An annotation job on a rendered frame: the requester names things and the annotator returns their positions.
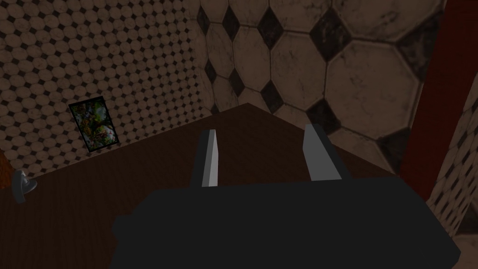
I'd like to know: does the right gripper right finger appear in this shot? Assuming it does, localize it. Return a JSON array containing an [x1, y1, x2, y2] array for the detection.
[[302, 123, 352, 182]]

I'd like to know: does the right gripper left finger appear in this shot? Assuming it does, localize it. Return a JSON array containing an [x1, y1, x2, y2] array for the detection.
[[190, 129, 219, 188]]

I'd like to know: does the framed green picture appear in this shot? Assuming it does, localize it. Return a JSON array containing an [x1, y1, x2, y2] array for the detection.
[[68, 96, 120, 153]]

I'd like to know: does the dark red door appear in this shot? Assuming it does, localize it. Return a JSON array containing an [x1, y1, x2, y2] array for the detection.
[[398, 0, 478, 202]]

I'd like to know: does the grey door handle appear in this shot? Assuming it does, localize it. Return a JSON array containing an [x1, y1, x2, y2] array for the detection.
[[11, 170, 38, 204]]

